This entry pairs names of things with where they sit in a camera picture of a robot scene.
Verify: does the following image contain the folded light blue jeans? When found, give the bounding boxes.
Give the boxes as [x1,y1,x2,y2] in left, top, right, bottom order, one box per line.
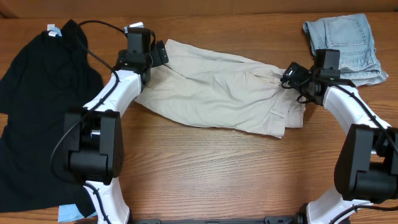
[303,14,389,86]

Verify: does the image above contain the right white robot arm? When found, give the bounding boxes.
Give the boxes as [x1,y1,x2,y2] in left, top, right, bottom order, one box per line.
[280,62,397,223]

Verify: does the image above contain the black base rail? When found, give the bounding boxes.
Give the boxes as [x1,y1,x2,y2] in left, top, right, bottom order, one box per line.
[129,214,307,224]

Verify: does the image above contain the black t-shirt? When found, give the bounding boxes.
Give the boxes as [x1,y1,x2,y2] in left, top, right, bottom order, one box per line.
[1,21,103,217]

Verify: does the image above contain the beige shorts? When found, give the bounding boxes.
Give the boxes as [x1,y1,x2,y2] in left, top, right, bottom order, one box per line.
[136,39,305,138]

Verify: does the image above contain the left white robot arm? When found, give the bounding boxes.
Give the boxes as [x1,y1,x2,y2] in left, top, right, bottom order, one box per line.
[58,40,169,223]

